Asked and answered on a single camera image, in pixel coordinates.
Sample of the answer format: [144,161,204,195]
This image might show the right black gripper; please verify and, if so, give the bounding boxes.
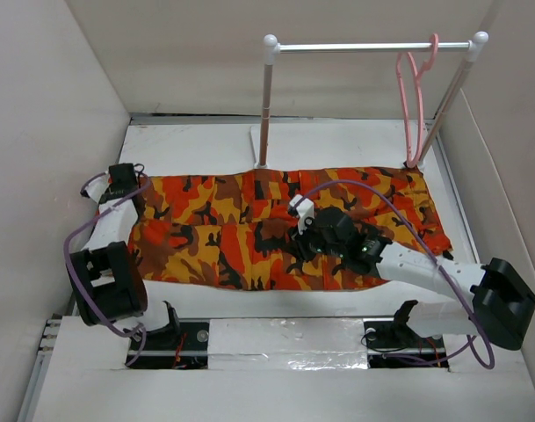
[283,215,346,263]

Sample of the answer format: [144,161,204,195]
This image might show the orange camouflage trousers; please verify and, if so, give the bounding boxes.
[127,167,452,291]

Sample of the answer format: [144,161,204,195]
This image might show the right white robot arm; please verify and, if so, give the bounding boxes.
[289,203,535,351]

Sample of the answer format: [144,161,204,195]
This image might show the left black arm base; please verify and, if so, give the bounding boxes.
[126,301,210,370]

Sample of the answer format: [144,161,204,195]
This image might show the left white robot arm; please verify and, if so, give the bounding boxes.
[63,163,182,349]

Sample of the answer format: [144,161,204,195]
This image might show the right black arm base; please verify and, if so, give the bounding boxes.
[361,300,449,369]

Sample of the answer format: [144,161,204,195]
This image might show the pink plastic clothes hanger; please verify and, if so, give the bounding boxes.
[395,33,439,168]

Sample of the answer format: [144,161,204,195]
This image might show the white clothes rack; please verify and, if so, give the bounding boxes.
[256,31,489,168]

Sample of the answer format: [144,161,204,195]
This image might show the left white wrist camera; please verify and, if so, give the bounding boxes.
[80,172,109,204]

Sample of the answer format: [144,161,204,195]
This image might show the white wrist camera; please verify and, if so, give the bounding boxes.
[288,194,314,234]
[80,172,109,204]

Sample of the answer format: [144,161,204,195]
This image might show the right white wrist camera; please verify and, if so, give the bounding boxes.
[288,194,314,234]

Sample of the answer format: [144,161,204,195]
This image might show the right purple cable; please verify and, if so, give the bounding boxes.
[300,179,496,369]

